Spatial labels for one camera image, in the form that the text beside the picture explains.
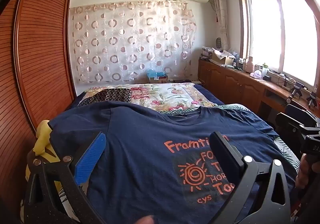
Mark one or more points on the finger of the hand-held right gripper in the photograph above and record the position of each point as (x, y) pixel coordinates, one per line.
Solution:
(290, 125)

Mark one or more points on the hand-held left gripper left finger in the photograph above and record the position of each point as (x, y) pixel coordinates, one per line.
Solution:
(91, 159)

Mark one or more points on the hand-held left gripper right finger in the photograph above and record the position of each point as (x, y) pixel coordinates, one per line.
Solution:
(225, 156)

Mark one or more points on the navy printed t-shirt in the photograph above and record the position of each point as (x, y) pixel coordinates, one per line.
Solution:
(140, 151)

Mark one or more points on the person's right hand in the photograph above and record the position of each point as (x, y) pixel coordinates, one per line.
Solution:
(302, 171)

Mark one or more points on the leaf print bed sheet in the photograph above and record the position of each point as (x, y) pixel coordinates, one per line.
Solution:
(285, 149)

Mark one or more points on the small black tripod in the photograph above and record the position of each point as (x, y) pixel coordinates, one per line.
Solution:
(296, 91)
(312, 99)

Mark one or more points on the yellow plush pillow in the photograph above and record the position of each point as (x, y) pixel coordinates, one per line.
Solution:
(43, 136)

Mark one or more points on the small black box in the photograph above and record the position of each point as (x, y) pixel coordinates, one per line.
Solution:
(267, 78)

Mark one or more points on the pale pink round item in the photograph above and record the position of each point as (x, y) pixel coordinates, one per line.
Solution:
(257, 74)

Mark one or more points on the green capped bottle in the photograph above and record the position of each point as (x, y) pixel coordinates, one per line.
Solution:
(264, 70)

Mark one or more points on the navy bed sheet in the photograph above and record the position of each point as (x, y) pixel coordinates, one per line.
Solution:
(210, 94)

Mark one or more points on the dark medallion patterned cloth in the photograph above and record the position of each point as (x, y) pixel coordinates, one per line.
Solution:
(112, 94)

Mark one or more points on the low wooden cabinet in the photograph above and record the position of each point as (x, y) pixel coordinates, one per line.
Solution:
(235, 84)

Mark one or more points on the pale pink bottle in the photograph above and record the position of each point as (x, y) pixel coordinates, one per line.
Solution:
(250, 65)

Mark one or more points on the floral quilt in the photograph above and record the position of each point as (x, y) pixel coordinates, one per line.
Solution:
(162, 96)

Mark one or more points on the flat black box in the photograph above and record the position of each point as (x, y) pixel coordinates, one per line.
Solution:
(182, 80)

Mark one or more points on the wooden framed window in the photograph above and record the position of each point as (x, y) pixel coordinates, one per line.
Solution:
(287, 34)

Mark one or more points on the open cardboard box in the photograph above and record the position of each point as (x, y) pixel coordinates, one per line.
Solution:
(223, 59)

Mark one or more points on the patterned storage box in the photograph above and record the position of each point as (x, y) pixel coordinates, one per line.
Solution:
(207, 52)

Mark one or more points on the dark oval object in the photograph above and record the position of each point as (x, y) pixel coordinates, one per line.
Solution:
(219, 42)

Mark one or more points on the circle patterned sheer curtain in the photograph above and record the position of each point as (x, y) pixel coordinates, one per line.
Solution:
(130, 44)

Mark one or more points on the pale window curtain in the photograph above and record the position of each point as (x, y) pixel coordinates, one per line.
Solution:
(221, 14)

